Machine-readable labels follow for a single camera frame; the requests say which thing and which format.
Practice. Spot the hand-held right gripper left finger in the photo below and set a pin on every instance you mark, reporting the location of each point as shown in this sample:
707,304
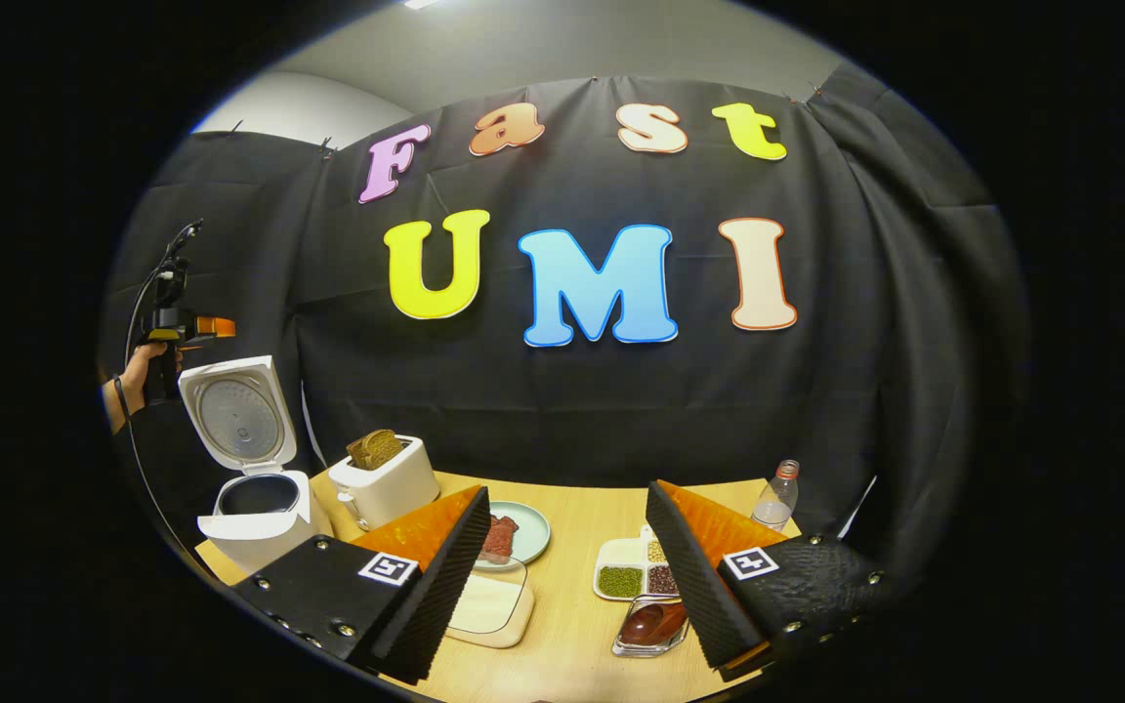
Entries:
440,596

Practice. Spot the white toaster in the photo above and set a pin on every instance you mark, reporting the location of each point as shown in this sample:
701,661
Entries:
392,493

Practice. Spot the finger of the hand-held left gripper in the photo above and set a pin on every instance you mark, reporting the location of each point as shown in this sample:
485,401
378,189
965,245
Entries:
216,327

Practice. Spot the black backdrop cloth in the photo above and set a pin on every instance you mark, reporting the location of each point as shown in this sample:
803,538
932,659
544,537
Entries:
523,410

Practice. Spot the clear chopstick holder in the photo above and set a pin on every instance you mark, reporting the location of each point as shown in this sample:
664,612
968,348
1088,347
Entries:
626,644

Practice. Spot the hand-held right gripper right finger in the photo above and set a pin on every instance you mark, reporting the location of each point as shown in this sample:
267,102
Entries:
694,605

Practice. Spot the clear plastic water bottle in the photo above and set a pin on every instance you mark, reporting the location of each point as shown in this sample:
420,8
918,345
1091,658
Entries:
775,508

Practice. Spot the brown wooden spoon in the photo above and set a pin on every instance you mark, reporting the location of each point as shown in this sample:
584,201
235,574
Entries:
650,623

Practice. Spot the brown bread slice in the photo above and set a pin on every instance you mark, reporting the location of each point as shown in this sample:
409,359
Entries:
362,457
389,444

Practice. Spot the pale green plate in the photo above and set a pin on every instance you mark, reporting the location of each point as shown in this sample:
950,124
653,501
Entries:
533,527

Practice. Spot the glass box of white rice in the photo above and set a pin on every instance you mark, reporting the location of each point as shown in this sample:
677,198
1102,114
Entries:
494,605

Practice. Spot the red meat slice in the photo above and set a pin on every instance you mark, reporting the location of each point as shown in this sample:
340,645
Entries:
492,547
506,532

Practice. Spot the white divided bean dish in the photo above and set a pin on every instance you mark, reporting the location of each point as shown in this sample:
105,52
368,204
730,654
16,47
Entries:
619,581

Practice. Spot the white rice cooker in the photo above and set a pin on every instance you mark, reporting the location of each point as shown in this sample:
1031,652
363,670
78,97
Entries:
250,532

